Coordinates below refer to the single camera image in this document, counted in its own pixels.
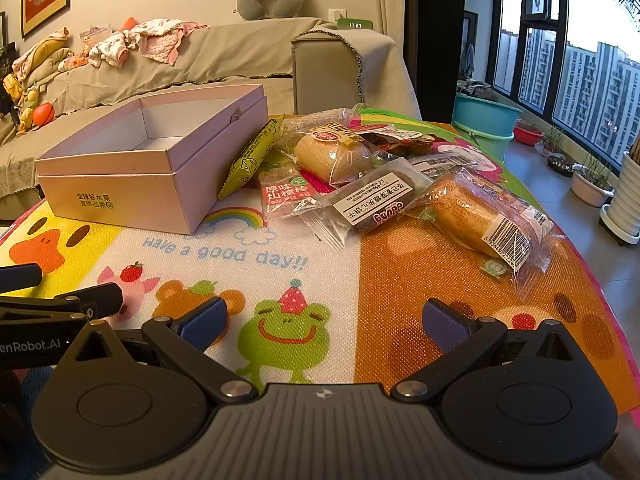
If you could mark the grey snack packet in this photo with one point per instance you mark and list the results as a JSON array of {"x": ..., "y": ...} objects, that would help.
[{"x": 310, "y": 120}]

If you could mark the beige sofa cover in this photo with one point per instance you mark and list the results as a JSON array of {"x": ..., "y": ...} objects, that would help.
[{"x": 225, "y": 55}]

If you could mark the orange ball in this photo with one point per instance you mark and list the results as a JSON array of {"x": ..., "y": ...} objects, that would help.
[{"x": 44, "y": 112}]

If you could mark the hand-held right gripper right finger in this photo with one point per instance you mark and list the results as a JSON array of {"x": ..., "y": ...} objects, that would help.
[{"x": 442, "y": 322}]

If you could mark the red plastic basin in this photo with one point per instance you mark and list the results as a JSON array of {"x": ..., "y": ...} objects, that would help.
[{"x": 527, "y": 136}]

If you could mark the dark biscuit packet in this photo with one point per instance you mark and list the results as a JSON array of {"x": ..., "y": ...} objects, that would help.
[{"x": 380, "y": 195}]

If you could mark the yellow plush toy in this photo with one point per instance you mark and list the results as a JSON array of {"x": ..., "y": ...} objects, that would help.
[{"x": 25, "y": 102}]

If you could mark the yellow-green snack packet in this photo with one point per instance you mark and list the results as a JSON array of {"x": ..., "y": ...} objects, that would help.
[{"x": 250, "y": 160}]

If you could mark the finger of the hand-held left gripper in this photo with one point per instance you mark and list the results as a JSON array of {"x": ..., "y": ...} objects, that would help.
[
  {"x": 20, "y": 277},
  {"x": 102, "y": 300}
]

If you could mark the long bread loaf packet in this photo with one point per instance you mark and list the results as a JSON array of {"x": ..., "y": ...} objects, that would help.
[{"x": 460, "y": 215}]

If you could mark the green digital clock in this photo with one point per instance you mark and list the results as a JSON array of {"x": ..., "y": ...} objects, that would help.
[{"x": 355, "y": 24}]

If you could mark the beige covered sofa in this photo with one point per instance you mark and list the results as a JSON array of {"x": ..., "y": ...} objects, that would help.
[{"x": 320, "y": 75}]

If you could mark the teal plastic basin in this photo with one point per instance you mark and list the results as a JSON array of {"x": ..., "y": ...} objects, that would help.
[
  {"x": 480, "y": 147},
  {"x": 482, "y": 112}
]

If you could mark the colourful cartoon play mat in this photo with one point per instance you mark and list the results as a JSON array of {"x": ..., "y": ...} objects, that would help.
[{"x": 300, "y": 285}]

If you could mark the round bun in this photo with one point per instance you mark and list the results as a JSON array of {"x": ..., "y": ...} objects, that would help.
[{"x": 330, "y": 157}]

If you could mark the white rectangular plant pot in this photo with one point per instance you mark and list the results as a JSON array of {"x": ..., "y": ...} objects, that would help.
[{"x": 592, "y": 190}]

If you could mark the red white snack packet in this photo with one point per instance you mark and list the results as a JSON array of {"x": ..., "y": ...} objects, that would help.
[{"x": 287, "y": 195}]

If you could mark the white wall socket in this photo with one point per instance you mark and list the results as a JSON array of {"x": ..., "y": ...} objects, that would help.
[{"x": 336, "y": 16}]

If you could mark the white ribbed planter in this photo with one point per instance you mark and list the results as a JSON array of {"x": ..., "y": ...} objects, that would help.
[{"x": 627, "y": 195}]

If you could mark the pink cardboard box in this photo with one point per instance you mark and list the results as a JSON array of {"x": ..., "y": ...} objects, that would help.
[{"x": 125, "y": 200}]

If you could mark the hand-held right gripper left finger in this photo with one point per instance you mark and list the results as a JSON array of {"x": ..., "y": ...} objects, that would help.
[{"x": 205, "y": 322}]

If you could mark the black window frame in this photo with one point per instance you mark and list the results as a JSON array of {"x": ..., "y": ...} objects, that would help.
[{"x": 561, "y": 60}]

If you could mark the floral baby garment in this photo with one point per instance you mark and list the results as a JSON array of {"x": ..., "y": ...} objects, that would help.
[{"x": 107, "y": 49}]

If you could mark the yellow pink cloth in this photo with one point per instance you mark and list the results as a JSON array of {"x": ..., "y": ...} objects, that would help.
[{"x": 42, "y": 52}]

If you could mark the small black plant pot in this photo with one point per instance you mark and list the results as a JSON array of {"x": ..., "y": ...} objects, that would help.
[{"x": 560, "y": 166}]

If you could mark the small orange toy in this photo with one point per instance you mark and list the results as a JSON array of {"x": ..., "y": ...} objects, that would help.
[{"x": 127, "y": 23}]

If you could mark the red label pastry packet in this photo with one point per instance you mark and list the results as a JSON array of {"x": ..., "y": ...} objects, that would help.
[{"x": 395, "y": 140}]

